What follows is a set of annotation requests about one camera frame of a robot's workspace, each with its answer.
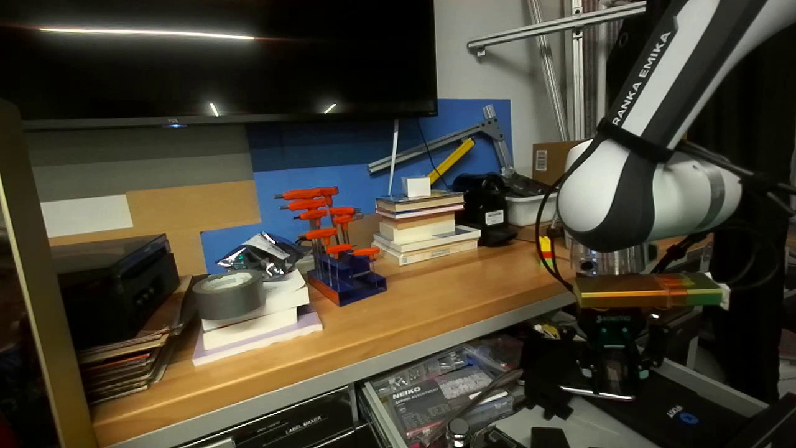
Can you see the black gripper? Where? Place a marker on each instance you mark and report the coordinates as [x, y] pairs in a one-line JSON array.
[[623, 347]]

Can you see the tool drawer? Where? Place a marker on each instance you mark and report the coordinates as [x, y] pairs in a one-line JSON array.
[[505, 392]]

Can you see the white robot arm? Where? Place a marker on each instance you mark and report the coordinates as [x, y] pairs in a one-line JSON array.
[[700, 140]]

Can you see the white storage bin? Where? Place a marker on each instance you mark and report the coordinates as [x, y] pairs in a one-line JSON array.
[[528, 209]]

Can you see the cardboard shipping box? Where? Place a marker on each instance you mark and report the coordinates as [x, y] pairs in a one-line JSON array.
[[549, 163]]

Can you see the black label printer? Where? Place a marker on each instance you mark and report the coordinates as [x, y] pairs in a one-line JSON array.
[[486, 207]]

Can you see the stack of books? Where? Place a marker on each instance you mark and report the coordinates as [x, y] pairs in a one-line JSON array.
[[421, 230]]

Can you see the small white box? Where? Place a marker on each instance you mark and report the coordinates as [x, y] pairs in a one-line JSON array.
[[416, 187]]

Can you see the black printer box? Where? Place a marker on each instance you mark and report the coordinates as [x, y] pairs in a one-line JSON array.
[[113, 286]]

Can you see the black monitor screen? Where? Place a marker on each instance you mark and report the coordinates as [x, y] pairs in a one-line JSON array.
[[125, 62]]

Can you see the yellow handled tool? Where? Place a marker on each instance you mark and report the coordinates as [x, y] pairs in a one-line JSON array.
[[451, 159]]

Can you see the grey duct tape roll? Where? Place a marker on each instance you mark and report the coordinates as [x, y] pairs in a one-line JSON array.
[[224, 297]]

